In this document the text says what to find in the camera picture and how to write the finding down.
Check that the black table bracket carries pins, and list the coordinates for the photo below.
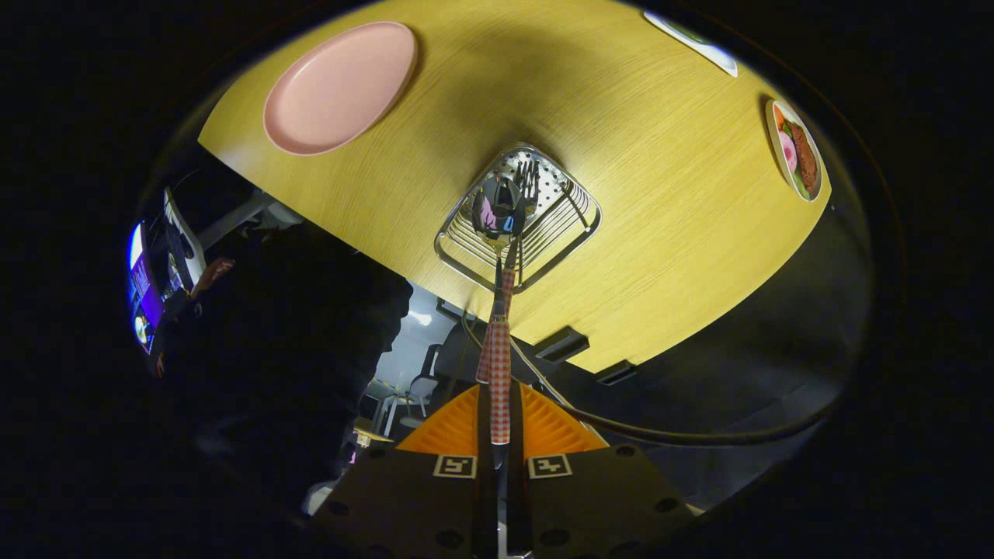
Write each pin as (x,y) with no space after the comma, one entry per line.
(561,344)
(617,373)

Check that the white coaster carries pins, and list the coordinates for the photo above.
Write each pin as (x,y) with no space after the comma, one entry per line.
(707,53)

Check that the pink plate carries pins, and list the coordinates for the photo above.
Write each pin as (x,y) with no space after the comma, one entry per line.
(342,85)

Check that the grey chair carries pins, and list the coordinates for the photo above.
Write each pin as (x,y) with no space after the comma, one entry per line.
(423,384)

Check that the plate of food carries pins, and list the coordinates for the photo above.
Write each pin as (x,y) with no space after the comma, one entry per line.
(804,159)

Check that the person's dark clothing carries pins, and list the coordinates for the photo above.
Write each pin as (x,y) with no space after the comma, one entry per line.
(287,349)

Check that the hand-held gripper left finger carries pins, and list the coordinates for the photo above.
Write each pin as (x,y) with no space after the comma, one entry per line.
(484,497)

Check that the metal fork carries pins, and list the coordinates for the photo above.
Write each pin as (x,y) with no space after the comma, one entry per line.
(528,182)

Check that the white stand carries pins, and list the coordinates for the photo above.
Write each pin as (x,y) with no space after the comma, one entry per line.
(248,216)

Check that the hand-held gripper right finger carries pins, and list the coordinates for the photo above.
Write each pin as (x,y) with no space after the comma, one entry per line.
(519,505)

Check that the computer monitor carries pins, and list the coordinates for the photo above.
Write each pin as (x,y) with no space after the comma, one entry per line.
(144,295)

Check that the white laptop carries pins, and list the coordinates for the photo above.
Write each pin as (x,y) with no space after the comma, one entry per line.
(186,241)

